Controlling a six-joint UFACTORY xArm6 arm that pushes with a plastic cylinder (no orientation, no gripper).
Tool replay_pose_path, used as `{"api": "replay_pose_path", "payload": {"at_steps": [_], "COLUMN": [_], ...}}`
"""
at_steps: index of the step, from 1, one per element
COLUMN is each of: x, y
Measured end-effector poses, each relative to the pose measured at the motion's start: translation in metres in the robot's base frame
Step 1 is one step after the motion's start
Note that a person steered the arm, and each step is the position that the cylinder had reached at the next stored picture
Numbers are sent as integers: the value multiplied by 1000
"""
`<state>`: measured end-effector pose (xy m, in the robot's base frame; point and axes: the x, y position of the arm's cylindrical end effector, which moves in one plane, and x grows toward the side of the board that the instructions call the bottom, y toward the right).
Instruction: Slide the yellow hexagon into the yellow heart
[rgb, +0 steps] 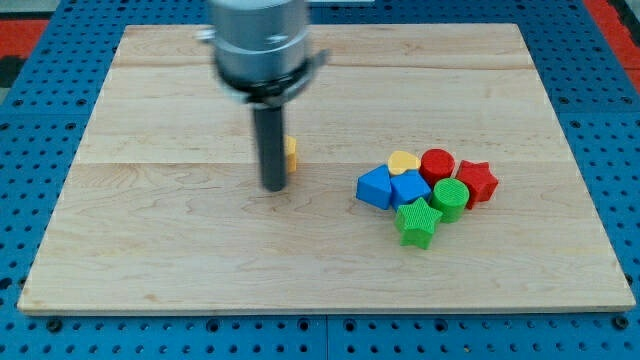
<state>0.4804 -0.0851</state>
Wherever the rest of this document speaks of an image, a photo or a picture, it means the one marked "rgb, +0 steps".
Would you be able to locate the wooden board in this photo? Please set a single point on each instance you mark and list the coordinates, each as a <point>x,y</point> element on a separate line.
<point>162,212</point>

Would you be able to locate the yellow hexagon block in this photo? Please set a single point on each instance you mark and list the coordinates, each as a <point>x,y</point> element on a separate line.
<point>290,153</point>

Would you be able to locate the green star block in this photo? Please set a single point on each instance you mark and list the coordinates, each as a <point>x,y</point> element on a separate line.
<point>417,223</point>

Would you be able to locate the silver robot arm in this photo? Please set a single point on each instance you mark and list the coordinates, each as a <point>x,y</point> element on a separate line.
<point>262,55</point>

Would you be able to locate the green cylinder block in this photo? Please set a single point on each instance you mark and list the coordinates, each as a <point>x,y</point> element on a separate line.
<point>450,197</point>

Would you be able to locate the yellow heart block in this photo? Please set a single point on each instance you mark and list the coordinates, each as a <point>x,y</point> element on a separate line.
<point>400,162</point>

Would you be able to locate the red cylinder block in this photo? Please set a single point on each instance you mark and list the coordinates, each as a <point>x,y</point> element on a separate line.
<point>436,164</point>

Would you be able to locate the blue cube block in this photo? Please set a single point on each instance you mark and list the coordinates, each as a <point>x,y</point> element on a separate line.
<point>407,188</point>

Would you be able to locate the blue triangular block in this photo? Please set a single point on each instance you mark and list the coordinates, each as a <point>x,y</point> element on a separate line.
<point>374,187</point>

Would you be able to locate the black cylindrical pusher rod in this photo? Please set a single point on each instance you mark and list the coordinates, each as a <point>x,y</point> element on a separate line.
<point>269,134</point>

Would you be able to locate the red star block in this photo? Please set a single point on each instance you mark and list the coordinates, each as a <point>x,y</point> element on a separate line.
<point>479,180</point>

